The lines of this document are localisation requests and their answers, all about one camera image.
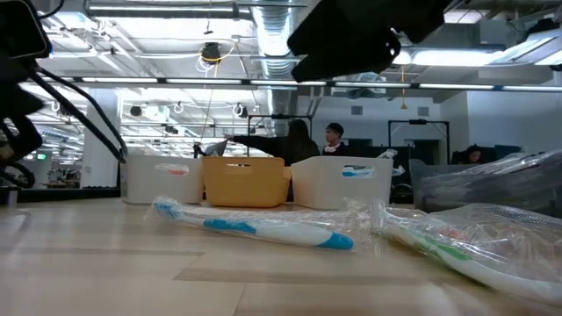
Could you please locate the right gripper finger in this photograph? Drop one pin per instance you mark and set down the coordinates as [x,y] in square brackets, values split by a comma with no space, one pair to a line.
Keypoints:
[329,26]
[351,52]

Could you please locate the blue toothbrush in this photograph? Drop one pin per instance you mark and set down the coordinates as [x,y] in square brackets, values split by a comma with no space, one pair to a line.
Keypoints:
[390,155]
[272,230]
[358,172]

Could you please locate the grey translucent plastic bin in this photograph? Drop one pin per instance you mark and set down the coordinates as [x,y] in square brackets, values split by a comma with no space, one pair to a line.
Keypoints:
[421,175]

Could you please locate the orange toothbrush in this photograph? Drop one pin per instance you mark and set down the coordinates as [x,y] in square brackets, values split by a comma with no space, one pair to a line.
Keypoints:
[173,170]
[454,233]

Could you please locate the purple toothbrush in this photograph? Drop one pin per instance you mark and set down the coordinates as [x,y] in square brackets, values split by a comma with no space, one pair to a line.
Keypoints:
[505,175]

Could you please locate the person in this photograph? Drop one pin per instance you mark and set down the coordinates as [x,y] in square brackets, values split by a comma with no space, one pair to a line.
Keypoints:
[472,154]
[298,147]
[334,140]

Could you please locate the white square pillar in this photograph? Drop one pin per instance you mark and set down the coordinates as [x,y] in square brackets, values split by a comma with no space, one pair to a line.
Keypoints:
[94,171]

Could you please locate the black office partition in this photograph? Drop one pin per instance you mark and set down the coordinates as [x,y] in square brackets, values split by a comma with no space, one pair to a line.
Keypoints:
[369,147]

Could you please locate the white plastic bin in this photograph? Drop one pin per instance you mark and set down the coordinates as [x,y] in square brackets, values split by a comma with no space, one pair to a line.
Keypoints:
[136,188]
[316,188]

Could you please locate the LED light bar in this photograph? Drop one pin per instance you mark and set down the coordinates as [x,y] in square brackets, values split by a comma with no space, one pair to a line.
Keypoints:
[197,81]

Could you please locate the grey tilted monitor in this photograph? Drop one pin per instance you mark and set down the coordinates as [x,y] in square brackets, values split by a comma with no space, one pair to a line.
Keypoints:
[217,148]

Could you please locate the orange plastic bin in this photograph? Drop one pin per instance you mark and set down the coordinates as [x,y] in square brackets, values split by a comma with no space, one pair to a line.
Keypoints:
[246,188]

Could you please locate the silver ventilation duct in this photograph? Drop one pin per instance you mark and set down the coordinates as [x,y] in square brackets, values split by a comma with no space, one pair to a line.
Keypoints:
[274,66]

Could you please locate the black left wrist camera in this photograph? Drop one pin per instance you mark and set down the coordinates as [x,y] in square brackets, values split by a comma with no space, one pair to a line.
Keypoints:
[22,26]

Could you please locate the black rig frame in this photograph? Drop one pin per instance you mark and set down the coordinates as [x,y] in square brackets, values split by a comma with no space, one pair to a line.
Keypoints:
[417,121]

